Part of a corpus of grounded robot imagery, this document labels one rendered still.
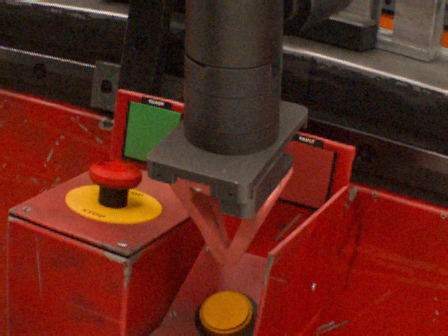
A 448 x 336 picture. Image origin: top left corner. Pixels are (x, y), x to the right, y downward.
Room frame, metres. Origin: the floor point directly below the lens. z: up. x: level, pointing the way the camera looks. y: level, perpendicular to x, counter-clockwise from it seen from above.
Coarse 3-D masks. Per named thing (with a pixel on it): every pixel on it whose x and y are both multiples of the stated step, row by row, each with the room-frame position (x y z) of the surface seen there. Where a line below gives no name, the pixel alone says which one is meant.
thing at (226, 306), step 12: (216, 300) 0.61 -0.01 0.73; (228, 300) 0.61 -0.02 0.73; (240, 300) 0.61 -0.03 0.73; (204, 312) 0.60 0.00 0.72; (216, 312) 0.60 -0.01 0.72; (228, 312) 0.60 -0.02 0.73; (240, 312) 0.60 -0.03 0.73; (252, 312) 0.60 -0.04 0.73; (204, 324) 0.59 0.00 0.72; (216, 324) 0.59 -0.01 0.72; (228, 324) 0.59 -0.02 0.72; (240, 324) 0.59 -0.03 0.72
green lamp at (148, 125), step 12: (132, 108) 0.73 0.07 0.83; (144, 108) 0.72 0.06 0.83; (156, 108) 0.72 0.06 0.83; (132, 120) 0.73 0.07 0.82; (144, 120) 0.72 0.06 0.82; (156, 120) 0.72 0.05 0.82; (168, 120) 0.72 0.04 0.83; (132, 132) 0.73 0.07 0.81; (144, 132) 0.72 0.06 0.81; (156, 132) 0.72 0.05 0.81; (168, 132) 0.71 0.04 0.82; (132, 144) 0.73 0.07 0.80; (144, 144) 0.72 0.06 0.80; (156, 144) 0.72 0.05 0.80; (132, 156) 0.73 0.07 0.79; (144, 156) 0.72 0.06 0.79
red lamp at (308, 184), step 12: (288, 144) 0.68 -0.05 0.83; (300, 144) 0.68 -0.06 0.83; (300, 156) 0.68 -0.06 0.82; (312, 156) 0.67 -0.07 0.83; (324, 156) 0.67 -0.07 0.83; (300, 168) 0.67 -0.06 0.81; (312, 168) 0.67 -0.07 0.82; (324, 168) 0.67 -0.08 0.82; (288, 180) 0.68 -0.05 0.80; (300, 180) 0.67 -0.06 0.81; (312, 180) 0.67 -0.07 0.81; (324, 180) 0.67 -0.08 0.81; (288, 192) 0.68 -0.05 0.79; (300, 192) 0.67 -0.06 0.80; (312, 192) 0.67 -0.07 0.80; (324, 192) 0.67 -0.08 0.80; (312, 204) 0.67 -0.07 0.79
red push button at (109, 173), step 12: (96, 168) 0.63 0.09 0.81; (108, 168) 0.63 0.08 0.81; (120, 168) 0.63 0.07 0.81; (132, 168) 0.64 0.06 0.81; (96, 180) 0.62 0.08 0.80; (108, 180) 0.62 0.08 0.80; (120, 180) 0.62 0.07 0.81; (132, 180) 0.63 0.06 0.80; (108, 192) 0.63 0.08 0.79; (120, 192) 0.63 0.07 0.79; (108, 204) 0.63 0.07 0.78; (120, 204) 0.63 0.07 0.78
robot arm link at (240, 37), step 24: (192, 0) 0.52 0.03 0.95; (216, 0) 0.51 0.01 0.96; (240, 0) 0.51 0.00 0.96; (264, 0) 0.52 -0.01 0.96; (288, 0) 0.56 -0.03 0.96; (192, 24) 0.53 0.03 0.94; (216, 24) 0.52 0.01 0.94; (240, 24) 0.51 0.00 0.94; (264, 24) 0.52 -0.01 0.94; (192, 48) 0.53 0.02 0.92; (216, 48) 0.52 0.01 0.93; (240, 48) 0.52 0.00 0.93; (264, 48) 0.52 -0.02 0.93
